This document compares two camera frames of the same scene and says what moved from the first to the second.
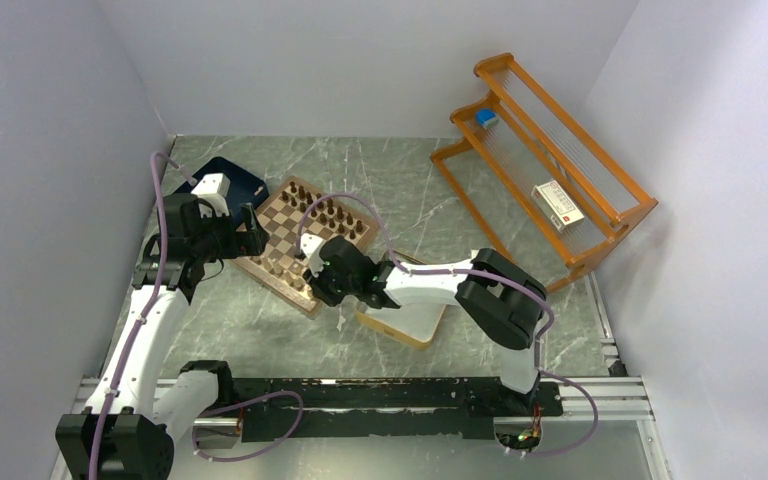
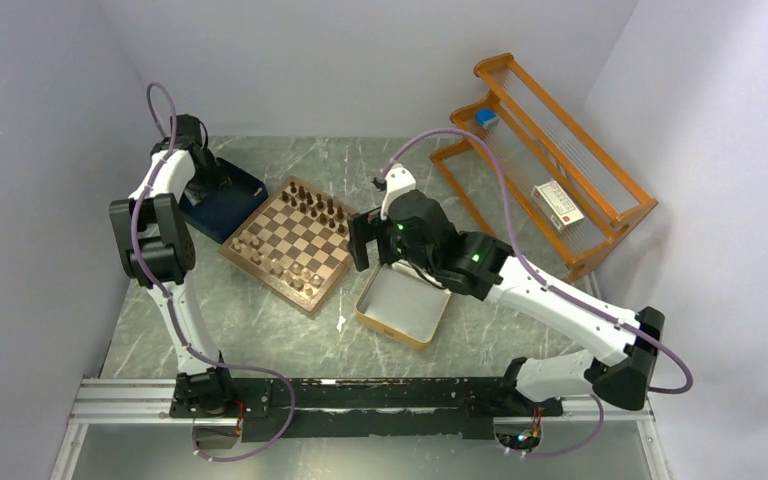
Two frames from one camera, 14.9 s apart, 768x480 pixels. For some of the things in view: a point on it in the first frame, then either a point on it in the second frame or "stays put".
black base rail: (380, 409) stays put
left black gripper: (248, 243) -> (218, 180)
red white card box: (557, 205) stays put
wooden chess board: (291, 210) stays put
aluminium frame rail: (590, 399) stays put
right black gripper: (318, 287) -> (364, 226)
